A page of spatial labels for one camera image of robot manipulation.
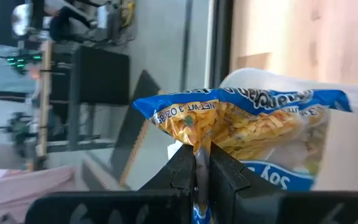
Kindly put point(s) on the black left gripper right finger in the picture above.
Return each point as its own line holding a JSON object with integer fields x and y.
{"x": 259, "y": 208}

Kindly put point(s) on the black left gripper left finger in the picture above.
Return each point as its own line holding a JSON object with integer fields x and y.
{"x": 154, "y": 205}

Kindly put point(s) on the blue Maruchan ramen pack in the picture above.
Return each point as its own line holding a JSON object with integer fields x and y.
{"x": 228, "y": 124}

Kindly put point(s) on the black hazard-striped floor mat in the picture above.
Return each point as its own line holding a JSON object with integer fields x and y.
{"x": 93, "y": 174}
{"x": 132, "y": 124}

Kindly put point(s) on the clear plastic bin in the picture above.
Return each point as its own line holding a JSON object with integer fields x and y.
{"x": 353, "y": 140}

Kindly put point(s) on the pink cloth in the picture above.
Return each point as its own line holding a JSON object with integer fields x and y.
{"x": 26, "y": 193}

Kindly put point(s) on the black cabinet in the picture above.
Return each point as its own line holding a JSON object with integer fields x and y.
{"x": 101, "y": 76}

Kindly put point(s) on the background wooden workbench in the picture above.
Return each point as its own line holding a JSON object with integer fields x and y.
{"x": 44, "y": 102}

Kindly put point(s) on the black aluminium table frame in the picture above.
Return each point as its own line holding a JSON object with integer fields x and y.
{"x": 224, "y": 37}

